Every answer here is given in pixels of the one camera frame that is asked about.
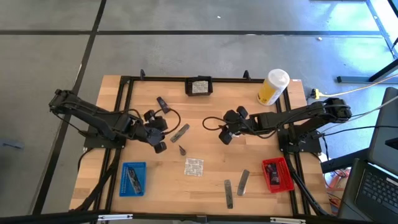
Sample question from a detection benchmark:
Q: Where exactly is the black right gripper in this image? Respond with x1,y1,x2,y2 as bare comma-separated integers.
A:
218,105,259,146

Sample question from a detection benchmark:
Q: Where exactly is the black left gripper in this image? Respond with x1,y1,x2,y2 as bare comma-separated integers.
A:
133,109,169,154

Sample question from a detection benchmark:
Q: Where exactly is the yellow white wipes canister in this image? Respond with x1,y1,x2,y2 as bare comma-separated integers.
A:
256,68,291,107

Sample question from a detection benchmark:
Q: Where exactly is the black plastic mesh basket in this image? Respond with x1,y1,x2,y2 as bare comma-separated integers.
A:
184,75,214,96

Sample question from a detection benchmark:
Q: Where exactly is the blue plastic mesh basket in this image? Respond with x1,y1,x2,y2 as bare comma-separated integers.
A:
119,161,147,198

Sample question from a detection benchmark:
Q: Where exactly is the red plastic mesh basket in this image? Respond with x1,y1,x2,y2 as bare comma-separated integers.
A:
262,157,295,194

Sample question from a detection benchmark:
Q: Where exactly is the black desk foot bar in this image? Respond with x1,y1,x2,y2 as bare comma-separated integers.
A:
320,148,371,174

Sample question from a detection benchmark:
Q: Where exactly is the black rig crossbar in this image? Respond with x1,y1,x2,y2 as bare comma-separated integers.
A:
0,210,398,224

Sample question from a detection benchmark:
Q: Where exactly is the dark grey monitor back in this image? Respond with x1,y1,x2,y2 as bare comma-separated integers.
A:
368,86,398,175

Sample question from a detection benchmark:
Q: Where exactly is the black laptop computer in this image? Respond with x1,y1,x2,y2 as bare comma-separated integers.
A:
337,157,398,224

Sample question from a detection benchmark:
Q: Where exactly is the black left wrist camera cable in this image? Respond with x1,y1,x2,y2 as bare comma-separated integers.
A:
155,106,182,136

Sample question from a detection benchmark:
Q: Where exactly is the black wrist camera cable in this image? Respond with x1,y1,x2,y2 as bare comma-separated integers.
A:
155,106,182,136
201,116,233,132

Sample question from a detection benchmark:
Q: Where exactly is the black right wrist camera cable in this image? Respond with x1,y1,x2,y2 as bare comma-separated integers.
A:
201,116,233,132

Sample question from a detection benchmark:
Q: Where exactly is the black aluminium table frame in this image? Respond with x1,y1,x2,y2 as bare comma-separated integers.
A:
92,68,331,218

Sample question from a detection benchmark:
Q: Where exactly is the black left arm cable bundle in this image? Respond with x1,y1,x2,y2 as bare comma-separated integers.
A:
70,148,123,215

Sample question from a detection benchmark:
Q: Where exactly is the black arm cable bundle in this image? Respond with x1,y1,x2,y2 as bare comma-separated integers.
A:
284,154,331,217
70,148,123,215

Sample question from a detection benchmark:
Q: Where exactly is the yellow extension cable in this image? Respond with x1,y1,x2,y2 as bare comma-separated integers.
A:
310,73,398,98

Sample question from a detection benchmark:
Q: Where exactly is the silver metal bracket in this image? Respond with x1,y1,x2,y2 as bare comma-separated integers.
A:
269,217,307,224
97,213,134,222

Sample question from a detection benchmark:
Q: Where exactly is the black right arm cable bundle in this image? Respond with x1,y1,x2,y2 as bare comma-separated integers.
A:
284,154,331,217

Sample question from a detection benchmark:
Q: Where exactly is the thin black cable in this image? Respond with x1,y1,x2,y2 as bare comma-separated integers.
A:
317,124,398,138

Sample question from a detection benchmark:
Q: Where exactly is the black desk leg frame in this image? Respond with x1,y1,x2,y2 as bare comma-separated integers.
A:
336,57,398,84

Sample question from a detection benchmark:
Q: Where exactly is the grey cable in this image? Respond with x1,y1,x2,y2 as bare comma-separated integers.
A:
320,94,398,134

